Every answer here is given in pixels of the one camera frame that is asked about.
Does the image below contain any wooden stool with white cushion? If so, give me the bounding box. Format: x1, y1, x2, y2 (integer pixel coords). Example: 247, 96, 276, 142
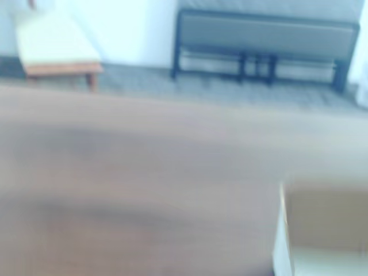
15, 11, 105, 93

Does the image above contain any white cardboard box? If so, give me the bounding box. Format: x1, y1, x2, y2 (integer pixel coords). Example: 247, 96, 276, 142
271, 180, 368, 276

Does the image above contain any black metal bed frame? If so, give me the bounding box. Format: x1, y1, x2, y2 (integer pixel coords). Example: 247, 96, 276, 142
170, 8, 361, 93

